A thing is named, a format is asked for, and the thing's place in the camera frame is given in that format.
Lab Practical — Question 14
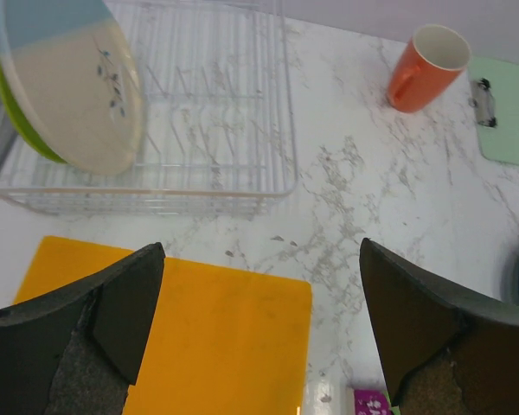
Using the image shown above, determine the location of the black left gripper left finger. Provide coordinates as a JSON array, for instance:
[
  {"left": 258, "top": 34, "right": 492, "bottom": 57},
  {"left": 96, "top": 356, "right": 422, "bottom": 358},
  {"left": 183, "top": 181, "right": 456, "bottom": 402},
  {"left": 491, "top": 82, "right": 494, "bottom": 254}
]
[{"left": 0, "top": 243, "right": 165, "bottom": 414}]

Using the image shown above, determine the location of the purple treehouse book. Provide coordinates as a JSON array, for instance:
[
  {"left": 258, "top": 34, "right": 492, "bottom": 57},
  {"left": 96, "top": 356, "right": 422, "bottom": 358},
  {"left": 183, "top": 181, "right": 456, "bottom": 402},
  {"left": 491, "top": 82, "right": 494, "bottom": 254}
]
[{"left": 351, "top": 389, "right": 400, "bottom": 415}]

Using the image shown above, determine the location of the orange mug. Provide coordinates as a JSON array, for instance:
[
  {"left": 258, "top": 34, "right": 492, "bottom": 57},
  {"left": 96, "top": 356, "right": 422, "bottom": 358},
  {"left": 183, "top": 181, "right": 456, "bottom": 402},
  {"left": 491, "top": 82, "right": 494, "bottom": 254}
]
[{"left": 387, "top": 24, "right": 471, "bottom": 113}]

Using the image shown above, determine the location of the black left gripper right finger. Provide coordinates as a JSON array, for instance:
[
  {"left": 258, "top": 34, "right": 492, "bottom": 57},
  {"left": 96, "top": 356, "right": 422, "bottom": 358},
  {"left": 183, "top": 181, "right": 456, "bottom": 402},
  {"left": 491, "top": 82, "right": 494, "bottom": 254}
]
[{"left": 359, "top": 239, "right": 519, "bottom": 414}]

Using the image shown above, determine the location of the small green plate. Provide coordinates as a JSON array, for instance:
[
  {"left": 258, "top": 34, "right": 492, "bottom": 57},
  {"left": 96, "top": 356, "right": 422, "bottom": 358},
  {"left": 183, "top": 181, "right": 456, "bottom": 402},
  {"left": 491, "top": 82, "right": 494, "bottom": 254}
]
[{"left": 0, "top": 63, "right": 67, "bottom": 164}]

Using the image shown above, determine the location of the green rimmed grey plate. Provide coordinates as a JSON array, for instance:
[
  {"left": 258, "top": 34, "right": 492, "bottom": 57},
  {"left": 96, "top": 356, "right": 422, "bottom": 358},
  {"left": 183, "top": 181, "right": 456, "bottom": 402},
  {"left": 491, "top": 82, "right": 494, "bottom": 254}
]
[{"left": 0, "top": 1, "right": 145, "bottom": 175}]

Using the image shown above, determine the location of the green clipboard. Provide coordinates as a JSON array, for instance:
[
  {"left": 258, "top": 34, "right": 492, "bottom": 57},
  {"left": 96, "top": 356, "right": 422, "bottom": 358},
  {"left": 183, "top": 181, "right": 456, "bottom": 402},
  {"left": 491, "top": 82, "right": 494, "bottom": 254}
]
[{"left": 468, "top": 57, "right": 519, "bottom": 166}]

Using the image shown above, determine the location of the orange cutting board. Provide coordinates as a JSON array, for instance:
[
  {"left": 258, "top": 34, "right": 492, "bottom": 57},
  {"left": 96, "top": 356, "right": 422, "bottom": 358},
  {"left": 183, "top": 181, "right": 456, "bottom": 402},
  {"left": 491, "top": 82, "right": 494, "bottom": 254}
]
[{"left": 12, "top": 235, "right": 313, "bottom": 415}]

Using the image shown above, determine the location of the white wire dish rack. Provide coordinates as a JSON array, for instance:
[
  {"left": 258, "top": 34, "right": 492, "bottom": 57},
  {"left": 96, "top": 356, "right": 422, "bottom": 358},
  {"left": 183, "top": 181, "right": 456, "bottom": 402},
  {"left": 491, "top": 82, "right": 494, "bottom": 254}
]
[{"left": 0, "top": 1, "right": 298, "bottom": 216}]

